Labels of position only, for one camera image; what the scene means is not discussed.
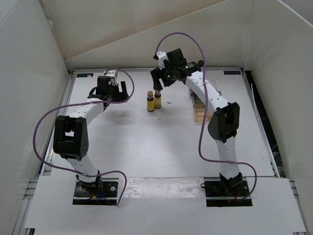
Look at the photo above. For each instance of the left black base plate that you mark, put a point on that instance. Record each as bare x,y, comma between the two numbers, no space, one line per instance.
106,195

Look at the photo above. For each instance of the small yellow label bottle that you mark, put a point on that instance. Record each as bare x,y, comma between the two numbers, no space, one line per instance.
158,100
150,101

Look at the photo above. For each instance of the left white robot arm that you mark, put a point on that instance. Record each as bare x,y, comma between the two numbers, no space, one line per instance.
71,139

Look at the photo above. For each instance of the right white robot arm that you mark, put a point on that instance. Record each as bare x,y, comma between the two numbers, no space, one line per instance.
224,122

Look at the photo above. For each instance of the tiered plastic condiment rack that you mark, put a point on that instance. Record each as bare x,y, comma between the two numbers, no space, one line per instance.
199,106

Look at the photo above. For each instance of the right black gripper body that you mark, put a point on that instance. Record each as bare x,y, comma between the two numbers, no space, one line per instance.
168,77

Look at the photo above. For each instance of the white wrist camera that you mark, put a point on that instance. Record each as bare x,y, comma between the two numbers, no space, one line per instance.
112,74
162,59

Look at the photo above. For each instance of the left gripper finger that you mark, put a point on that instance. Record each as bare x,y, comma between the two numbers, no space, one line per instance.
124,88
119,88

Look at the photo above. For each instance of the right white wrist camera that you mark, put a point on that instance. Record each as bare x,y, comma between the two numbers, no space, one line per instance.
162,59

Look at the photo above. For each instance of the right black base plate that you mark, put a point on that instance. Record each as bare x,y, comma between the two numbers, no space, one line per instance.
217,195

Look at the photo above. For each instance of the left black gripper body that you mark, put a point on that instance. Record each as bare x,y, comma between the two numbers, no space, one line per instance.
115,97

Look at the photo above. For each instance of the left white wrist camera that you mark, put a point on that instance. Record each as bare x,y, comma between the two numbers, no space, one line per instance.
112,74

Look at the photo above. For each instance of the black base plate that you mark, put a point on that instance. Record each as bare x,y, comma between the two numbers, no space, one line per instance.
217,195
106,195

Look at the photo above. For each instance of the tall red label sauce bottle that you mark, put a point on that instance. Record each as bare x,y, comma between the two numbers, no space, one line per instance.
190,92

